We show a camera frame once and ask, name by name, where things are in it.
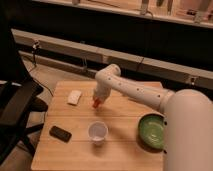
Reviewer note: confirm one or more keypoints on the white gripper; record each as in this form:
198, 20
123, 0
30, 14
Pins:
101, 93

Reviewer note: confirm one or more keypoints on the orange pepper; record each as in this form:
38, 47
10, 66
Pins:
96, 103

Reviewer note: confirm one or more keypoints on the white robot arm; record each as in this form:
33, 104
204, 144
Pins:
188, 118

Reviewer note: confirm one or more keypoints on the white sponge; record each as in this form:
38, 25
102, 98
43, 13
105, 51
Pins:
74, 97

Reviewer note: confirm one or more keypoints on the white plastic cup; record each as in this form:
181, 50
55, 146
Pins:
97, 132

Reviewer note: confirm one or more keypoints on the green bowl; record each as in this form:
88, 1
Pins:
150, 130

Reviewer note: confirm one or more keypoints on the black rectangular block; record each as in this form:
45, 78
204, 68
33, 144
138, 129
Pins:
60, 134

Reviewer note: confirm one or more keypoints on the black office chair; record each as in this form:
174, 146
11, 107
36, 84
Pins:
18, 96

